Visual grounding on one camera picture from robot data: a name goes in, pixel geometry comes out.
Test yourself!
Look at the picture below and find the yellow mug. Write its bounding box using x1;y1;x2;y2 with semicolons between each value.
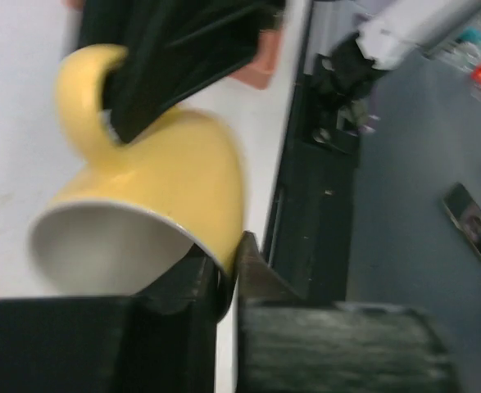
28;44;245;318

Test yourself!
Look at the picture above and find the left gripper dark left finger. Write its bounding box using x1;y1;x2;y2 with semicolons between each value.
0;250;217;392

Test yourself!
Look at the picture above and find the smartphone on floor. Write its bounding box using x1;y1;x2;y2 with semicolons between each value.
442;183;481;259

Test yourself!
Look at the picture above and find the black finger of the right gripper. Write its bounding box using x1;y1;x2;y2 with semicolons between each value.
78;0;286;143

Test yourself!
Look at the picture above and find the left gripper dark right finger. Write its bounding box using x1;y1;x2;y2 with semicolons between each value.
236;232;461;392

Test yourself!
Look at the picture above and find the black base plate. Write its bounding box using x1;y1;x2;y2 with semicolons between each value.
262;55;360;302

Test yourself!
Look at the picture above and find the pink plastic tray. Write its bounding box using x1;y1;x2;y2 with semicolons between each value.
67;1;286;100

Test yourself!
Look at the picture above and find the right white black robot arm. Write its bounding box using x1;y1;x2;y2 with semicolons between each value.
64;1;481;158

